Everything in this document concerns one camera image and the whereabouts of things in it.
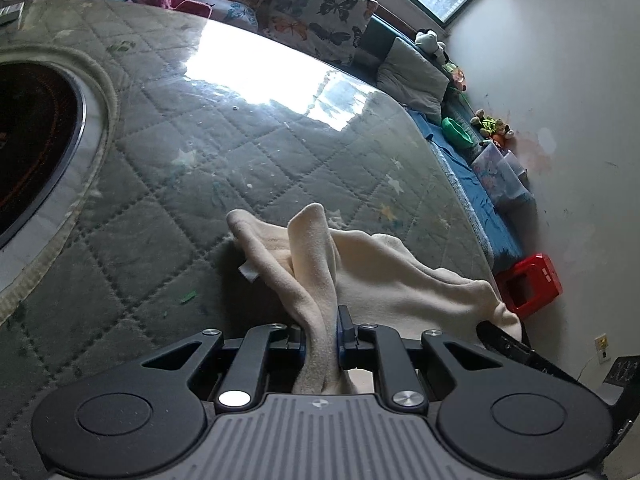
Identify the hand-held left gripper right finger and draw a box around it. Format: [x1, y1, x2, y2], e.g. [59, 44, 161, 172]
[335, 305, 501, 411]

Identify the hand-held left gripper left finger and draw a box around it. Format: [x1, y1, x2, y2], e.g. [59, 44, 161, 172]
[141, 322, 307, 411]

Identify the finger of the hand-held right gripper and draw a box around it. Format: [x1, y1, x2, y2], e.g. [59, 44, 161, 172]
[476, 321, 539, 364]

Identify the cream knit garment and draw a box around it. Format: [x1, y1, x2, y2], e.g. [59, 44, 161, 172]
[226, 202, 523, 396]

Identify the red plastic stool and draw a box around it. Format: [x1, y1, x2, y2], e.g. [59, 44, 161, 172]
[495, 253, 563, 318]

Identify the blue sofa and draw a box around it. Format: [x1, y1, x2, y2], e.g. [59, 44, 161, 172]
[60, 0, 538, 261]

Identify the clear plastic storage box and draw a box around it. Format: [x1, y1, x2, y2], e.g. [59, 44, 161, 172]
[470, 144, 530, 202]

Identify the green bowl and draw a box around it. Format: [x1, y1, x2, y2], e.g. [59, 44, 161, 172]
[441, 117, 475, 150]

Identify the brown and green plush toy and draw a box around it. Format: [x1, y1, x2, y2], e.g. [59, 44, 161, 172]
[470, 109, 516, 151]

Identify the grey cushion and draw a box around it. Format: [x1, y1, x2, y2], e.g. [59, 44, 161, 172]
[376, 36, 450, 120]

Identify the pink and green plush toy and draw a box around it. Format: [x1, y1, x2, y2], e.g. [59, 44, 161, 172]
[442, 60, 468, 92]

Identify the panda plush toy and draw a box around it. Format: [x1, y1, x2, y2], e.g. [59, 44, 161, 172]
[414, 29, 448, 63]

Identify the butterfly print cushion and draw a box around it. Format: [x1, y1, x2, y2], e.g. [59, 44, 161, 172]
[270, 0, 378, 66]

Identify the round black induction cooktop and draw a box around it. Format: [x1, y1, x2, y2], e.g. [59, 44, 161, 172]
[0, 57, 88, 251]

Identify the butterfly print pillow left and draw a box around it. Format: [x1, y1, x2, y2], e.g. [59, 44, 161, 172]
[187, 0, 261, 31]

